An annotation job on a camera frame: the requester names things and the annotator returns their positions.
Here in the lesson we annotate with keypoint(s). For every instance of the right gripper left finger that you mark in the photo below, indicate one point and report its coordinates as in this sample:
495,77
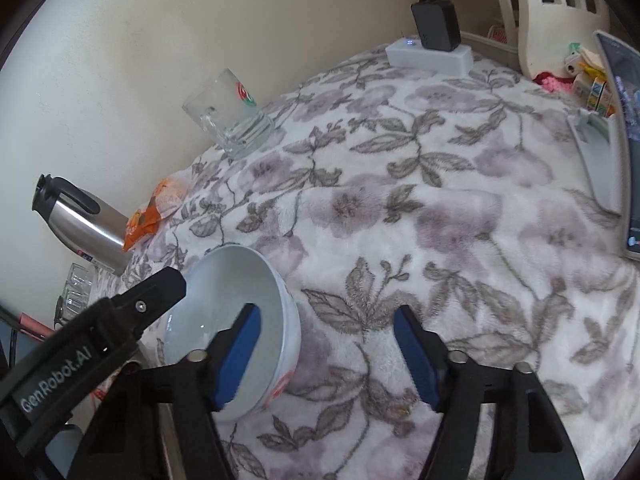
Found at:
157,423

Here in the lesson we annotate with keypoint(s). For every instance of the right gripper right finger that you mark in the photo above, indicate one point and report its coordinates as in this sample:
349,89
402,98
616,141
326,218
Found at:
528,438

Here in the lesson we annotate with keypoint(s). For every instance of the small white bowl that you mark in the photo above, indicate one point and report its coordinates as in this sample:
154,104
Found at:
216,290

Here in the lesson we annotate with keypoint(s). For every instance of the upturned glass cup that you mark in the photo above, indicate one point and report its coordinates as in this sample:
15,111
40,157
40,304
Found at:
77,289

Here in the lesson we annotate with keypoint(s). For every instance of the stainless steel thermos jug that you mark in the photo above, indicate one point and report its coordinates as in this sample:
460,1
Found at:
88,227

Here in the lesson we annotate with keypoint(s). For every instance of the orange snack packet left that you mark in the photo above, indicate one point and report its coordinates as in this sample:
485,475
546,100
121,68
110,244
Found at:
145,221

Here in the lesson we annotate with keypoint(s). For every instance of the orange snack packet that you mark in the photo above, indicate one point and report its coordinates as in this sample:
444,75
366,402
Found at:
145,221
167,197

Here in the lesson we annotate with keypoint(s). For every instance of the orange snack packet right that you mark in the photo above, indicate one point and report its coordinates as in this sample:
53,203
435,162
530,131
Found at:
167,197

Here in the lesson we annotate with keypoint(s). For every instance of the floral grey tablecloth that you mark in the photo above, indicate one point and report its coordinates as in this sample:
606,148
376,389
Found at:
464,198

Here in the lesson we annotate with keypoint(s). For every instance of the smartphone on stand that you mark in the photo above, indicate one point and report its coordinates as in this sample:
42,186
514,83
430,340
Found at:
609,146

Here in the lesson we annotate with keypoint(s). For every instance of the clear glass mug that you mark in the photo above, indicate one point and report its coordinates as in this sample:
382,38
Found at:
224,109

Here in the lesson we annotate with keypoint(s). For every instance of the white shelf unit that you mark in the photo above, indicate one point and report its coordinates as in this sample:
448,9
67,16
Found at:
539,32

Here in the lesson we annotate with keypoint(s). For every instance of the white power strip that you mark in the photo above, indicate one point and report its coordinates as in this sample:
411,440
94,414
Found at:
409,53

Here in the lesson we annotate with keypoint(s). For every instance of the black power adapter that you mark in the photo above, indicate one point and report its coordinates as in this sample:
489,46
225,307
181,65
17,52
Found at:
437,25

